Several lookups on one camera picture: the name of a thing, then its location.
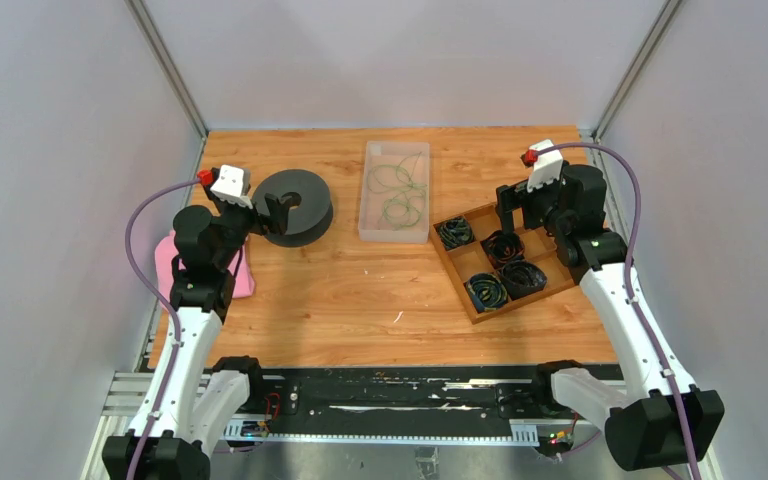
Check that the wooden compartment tray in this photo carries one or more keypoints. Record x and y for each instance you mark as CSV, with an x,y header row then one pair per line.
x,y
465,261

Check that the dark grey perforated spool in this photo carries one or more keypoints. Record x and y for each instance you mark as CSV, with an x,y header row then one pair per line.
x,y
311,210

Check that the pink cloth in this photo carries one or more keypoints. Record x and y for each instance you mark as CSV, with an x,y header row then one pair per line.
x,y
165,251

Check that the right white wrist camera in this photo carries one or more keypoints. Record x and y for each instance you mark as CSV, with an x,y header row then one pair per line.
x,y
546,167

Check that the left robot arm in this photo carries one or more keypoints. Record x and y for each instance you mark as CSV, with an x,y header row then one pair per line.
x,y
176,430

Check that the coiled cable blue green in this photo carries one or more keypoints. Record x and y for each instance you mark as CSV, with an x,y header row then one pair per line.
x,y
455,232

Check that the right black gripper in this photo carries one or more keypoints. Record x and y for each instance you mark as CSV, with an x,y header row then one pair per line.
x,y
515,196

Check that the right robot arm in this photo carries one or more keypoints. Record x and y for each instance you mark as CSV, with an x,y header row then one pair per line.
x,y
661,418

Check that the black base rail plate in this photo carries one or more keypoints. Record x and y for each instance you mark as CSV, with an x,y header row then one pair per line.
x,y
411,402

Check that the translucent plastic tray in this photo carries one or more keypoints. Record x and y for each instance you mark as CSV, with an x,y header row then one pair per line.
x,y
395,194

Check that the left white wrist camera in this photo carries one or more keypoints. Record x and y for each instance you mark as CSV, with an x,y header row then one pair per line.
x,y
232,186

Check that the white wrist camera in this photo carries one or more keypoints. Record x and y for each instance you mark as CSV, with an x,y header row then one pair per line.
x,y
546,167
232,186

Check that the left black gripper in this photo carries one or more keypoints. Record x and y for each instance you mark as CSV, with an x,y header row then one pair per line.
x,y
278,209

